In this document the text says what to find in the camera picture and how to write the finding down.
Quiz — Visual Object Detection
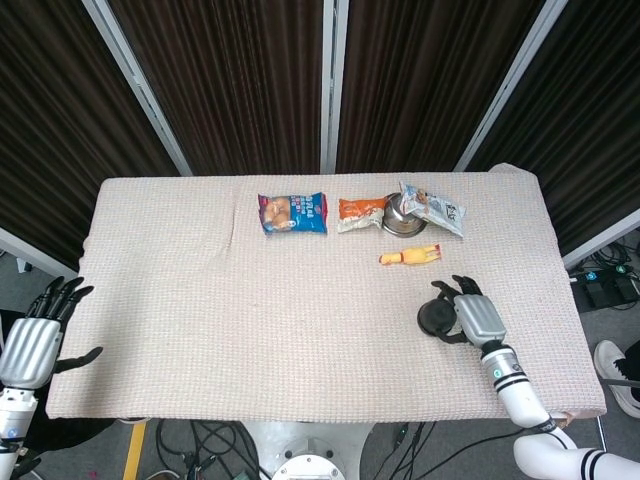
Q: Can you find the aluminium partition rail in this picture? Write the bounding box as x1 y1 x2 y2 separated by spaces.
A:
560 207 640 272
0 224 79 281

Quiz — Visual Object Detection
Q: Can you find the black floor cable bundle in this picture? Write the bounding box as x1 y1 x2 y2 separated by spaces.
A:
154 419 261 480
367 421 521 479

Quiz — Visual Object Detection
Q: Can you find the white grey snack bag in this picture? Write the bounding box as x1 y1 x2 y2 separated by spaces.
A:
398 180 467 239

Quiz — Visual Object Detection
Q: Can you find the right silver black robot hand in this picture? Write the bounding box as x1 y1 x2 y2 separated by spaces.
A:
430 274 507 350

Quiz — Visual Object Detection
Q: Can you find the black foot pedal unit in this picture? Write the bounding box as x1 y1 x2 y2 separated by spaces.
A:
574 272 640 314

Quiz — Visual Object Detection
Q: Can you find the yellow rubber chicken toy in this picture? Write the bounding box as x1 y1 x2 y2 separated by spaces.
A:
378 242 444 269

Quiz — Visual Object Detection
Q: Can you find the black cable tangle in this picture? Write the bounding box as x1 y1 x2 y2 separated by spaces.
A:
589 233 640 275

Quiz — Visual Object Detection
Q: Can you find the stainless steel bowl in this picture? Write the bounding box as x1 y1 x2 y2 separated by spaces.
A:
381 192 430 237

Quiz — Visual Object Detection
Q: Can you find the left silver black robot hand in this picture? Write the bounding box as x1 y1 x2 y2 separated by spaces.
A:
0 276 104 391

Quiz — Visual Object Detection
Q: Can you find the beige woven tablecloth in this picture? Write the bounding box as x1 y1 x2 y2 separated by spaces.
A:
45 163 609 424

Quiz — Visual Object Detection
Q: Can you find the dark brown partition panel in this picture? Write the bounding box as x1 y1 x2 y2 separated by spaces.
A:
468 0 640 254
0 0 182 269
108 0 326 176
335 0 547 174

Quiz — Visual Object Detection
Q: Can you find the orange white snack bag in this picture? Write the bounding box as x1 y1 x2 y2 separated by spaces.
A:
337 196 390 235

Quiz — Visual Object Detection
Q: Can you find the aluminium partition post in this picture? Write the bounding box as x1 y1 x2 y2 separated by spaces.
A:
82 0 194 177
318 0 350 175
453 0 570 172

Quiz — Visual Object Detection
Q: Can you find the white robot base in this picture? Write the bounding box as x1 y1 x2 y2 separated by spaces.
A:
239 419 384 480

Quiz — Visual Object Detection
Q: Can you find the white sneaker with black sock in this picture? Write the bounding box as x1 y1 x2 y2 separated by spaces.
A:
593 339 640 419

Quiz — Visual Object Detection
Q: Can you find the black round cup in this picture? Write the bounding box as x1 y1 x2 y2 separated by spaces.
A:
417 297 460 337

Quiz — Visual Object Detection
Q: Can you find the blue snack bag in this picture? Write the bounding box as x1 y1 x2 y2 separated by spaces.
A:
257 192 329 236

